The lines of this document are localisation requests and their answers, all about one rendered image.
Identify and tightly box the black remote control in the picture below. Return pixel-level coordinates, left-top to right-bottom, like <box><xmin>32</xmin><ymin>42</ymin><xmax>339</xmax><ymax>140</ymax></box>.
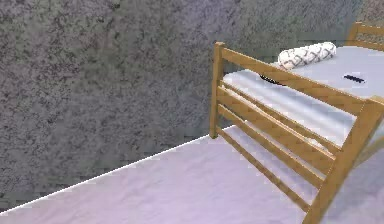
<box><xmin>343</xmin><ymin>74</ymin><xmax>366</xmax><ymax>84</ymax></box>

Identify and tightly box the thin black curved object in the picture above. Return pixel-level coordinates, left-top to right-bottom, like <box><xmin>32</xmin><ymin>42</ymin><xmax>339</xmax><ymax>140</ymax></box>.
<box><xmin>258</xmin><ymin>73</ymin><xmax>287</xmax><ymax>87</ymax></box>

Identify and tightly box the white patterned bolster pillow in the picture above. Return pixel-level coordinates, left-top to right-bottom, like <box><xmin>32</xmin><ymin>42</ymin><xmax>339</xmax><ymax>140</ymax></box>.
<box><xmin>277</xmin><ymin>41</ymin><xmax>338</xmax><ymax>71</ymax></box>

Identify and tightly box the wooden bed with white mattress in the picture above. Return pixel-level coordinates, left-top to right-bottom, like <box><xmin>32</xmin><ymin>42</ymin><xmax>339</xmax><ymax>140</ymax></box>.
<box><xmin>209</xmin><ymin>21</ymin><xmax>384</xmax><ymax>224</ymax></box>

